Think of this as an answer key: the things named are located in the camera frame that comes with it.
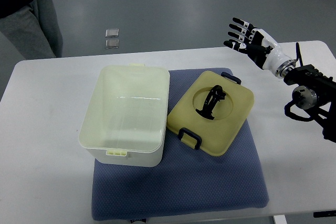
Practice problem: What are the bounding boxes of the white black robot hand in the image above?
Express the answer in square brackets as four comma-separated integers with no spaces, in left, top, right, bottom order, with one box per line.
[223,17,298,78]

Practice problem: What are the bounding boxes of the yellow box lid black handle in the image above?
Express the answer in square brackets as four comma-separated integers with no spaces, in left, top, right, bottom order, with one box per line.
[167,70,254,156]

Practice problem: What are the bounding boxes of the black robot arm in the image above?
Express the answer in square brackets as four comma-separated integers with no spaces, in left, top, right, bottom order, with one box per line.
[223,17,335,142]

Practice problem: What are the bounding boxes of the white storage box base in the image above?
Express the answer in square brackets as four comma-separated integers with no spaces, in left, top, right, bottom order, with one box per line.
[79,65,170,167]

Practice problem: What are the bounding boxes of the upper metal floor plate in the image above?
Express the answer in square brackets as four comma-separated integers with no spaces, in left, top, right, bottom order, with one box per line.
[105,28,119,38]

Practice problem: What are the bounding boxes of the metal floor plate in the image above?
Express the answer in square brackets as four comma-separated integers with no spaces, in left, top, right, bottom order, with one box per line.
[105,39,120,49]
[105,28,119,38]

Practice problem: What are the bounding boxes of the lower metal floor plate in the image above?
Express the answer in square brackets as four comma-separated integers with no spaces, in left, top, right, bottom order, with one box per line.
[105,39,120,49]

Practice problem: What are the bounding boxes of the blue grey cushion mat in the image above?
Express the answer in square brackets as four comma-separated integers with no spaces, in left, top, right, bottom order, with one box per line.
[90,67,269,221]

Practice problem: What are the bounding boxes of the black table control panel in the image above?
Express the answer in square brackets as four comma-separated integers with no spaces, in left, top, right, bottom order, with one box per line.
[313,210,336,218]

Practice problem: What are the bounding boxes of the bystander grey trousers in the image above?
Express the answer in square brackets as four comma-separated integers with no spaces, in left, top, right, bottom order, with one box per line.
[1,0,63,60]

